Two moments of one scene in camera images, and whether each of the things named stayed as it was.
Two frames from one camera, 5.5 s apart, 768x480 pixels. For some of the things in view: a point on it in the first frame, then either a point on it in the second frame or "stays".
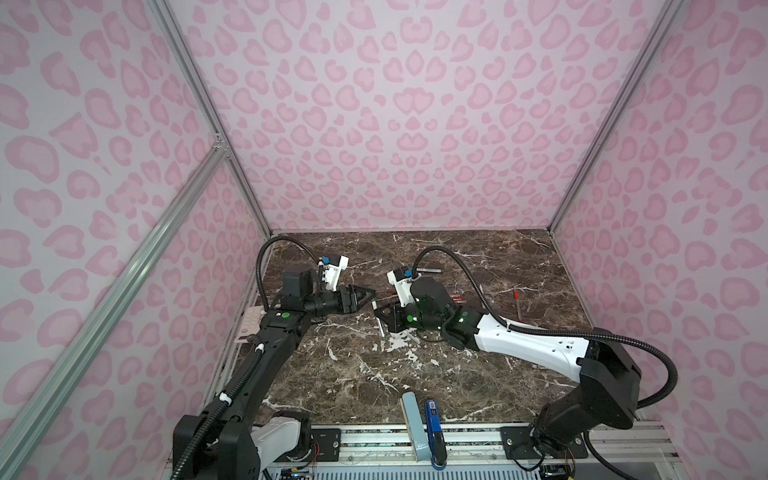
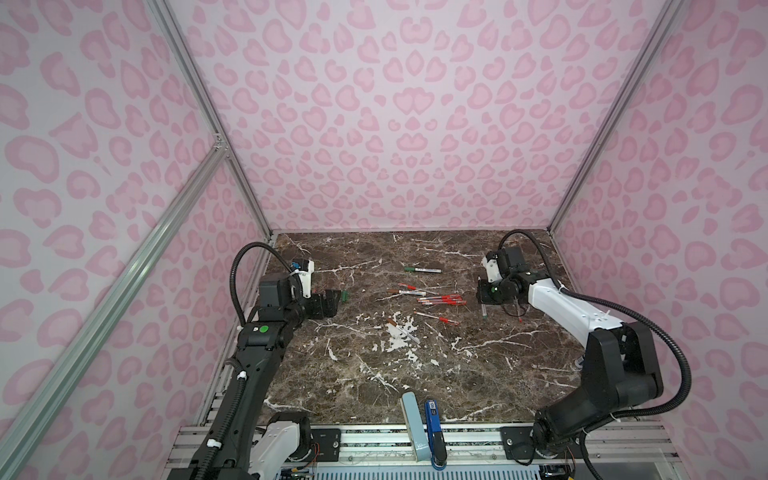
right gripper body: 404,318 to 494,293
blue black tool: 437,446 stays
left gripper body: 346,308 to 312,308
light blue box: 415,426 stays
